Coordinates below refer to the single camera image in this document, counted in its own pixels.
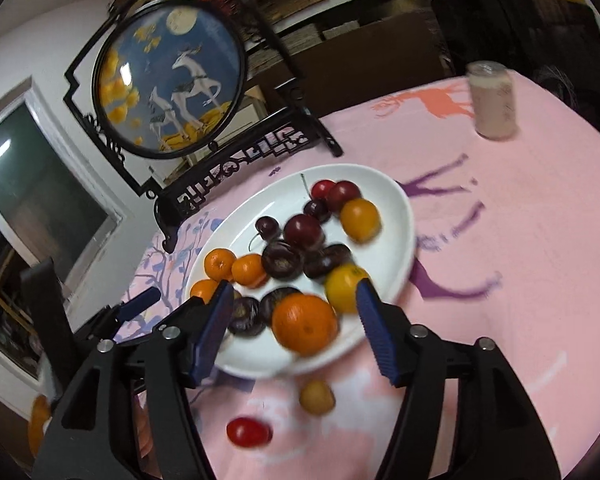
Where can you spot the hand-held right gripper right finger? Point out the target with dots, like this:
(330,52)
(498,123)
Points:
(380,340)

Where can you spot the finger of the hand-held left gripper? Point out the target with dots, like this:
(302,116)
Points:
(140,302)

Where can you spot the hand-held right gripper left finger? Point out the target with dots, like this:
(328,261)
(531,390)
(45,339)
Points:
(212,330)

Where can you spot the orange mandarin with stem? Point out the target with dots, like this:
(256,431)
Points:
(250,271)

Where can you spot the white oval plate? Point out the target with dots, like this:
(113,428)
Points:
(380,260)

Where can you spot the dark cherry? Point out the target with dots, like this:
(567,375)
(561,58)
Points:
(268,228)
(316,209)

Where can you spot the dark purple plum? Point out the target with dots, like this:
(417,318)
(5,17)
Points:
(304,231)

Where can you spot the pale yellow longan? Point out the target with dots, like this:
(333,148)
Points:
(316,397)

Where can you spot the orange round object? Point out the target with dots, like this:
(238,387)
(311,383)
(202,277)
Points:
(39,422)

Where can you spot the white framed window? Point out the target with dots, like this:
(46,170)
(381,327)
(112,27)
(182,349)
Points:
(30,185)

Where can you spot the pink printed tablecloth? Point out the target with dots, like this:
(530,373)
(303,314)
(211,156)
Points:
(480,260)

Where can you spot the dark red plum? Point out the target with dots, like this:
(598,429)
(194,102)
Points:
(345,195)

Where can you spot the small red cherry tomato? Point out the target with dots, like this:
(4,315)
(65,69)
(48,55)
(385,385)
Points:
(321,189)

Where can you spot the round deer screen black stand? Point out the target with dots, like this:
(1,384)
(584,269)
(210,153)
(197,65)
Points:
(180,85)

